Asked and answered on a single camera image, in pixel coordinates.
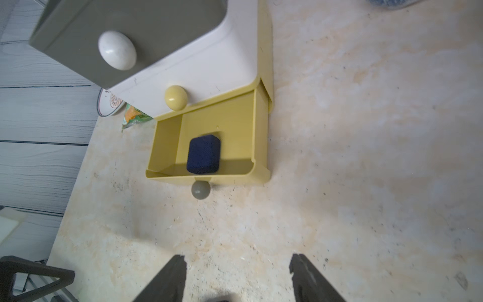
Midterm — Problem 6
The navy brooch box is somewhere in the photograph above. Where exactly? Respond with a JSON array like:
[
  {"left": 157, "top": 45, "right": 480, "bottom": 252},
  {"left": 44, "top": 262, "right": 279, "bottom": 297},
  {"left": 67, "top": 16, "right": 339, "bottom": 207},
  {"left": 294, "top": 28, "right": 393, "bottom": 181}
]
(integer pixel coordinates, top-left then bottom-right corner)
[{"left": 186, "top": 135, "right": 221, "bottom": 174}]

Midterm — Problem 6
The green snack bag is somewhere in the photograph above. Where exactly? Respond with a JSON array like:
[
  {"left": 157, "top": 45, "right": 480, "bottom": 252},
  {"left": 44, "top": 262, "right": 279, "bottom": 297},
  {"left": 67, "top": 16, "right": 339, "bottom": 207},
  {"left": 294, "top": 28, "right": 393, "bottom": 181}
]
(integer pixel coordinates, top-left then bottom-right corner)
[{"left": 122, "top": 104, "right": 153, "bottom": 132}]

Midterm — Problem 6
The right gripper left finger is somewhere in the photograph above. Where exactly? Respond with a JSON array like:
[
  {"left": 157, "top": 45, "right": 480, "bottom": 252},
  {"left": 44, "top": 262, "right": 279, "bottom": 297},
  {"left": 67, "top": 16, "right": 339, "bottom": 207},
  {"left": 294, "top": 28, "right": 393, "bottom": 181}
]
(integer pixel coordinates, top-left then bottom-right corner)
[{"left": 134, "top": 255, "right": 187, "bottom": 302}]

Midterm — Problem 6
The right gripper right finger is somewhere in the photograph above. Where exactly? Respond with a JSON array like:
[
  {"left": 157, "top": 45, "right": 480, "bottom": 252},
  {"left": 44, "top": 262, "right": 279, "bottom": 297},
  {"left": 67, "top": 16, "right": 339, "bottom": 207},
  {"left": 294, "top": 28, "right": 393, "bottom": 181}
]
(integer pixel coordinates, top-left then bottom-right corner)
[{"left": 289, "top": 254, "right": 345, "bottom": 302}]

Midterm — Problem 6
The round patterned plate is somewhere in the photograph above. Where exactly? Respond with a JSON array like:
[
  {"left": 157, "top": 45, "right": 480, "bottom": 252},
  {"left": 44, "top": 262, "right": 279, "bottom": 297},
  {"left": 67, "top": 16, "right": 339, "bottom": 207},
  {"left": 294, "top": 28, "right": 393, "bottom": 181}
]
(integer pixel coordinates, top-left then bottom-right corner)
[{"left": 97, "top": 89, "right": 125, "bottom": 117}]

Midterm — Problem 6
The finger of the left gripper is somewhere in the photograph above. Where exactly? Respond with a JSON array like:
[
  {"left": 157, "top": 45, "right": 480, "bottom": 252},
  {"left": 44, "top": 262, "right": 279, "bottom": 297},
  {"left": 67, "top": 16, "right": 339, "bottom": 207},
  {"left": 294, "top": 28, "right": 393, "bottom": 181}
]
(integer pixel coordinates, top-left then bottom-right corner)
[{"left": 1, "top": 256, "right": 75, "bottom": 301}]

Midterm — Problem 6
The blue white porcelain bowl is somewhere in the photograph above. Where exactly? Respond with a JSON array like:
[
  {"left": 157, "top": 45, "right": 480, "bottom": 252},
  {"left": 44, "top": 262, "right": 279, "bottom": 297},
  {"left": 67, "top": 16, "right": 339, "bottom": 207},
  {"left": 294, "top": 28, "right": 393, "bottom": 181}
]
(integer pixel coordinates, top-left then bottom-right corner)
[{"left": 368, "top": 0, "right": 419, "bottom": 10}]

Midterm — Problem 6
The three-tier drawer cabinet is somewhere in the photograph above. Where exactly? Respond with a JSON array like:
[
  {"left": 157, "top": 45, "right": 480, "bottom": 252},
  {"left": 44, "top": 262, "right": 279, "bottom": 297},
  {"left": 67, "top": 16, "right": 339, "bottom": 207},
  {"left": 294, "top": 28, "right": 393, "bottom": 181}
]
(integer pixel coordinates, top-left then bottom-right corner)
[{"left": 30, "top": 1, "right": 274, "bottom": 199}]

